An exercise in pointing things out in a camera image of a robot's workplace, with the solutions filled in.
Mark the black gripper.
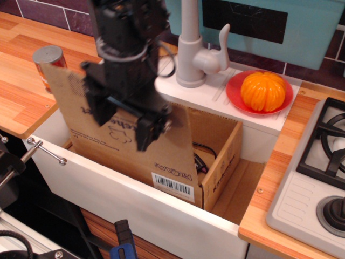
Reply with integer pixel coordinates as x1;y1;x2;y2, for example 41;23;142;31
80;53;172;152

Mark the brown cardboard box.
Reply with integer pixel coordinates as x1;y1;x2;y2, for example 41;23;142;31
43;65;243;211

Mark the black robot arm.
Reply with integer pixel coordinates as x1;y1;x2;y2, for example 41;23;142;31
81;1;172;151

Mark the white toy sink unit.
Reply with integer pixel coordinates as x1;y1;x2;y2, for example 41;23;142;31
32;64;294;258

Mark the grey toy faucet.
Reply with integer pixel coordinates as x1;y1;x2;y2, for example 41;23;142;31
176;1;231;88

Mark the metal clamp screw bar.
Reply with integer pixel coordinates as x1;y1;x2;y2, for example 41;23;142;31
21;137;67;166

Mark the orange can grey lid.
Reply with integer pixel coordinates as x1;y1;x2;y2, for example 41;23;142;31
32;45;67;93

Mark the red plastic plate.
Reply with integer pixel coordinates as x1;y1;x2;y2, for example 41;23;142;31
226;70;294;114

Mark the orange toy peeled orange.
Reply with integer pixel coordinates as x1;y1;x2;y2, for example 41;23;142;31
240;72;286;112

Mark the grey toy stove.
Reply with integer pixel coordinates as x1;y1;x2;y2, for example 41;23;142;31
266;100;344;258

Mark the black burner grate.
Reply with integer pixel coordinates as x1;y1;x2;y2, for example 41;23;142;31
296;98;344;190

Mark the black stove knob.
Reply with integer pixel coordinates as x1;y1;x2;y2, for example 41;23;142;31
316;196;344;238

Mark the black cable with adapter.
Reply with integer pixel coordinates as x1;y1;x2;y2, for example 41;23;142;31
192;141;218;175

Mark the black ribbed cable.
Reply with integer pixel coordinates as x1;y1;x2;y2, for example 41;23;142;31
0;229;35;259

